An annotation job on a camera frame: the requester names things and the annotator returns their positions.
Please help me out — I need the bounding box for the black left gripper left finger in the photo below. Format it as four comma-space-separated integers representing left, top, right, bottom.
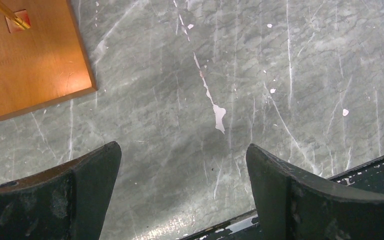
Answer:
0, 141, 122, 240

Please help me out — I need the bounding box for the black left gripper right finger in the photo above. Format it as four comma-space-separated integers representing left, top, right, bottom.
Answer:
245, 143, 384, 240

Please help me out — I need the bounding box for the gold wire glass rack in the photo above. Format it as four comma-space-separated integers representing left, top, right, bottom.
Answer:
0, 0, 98, 121

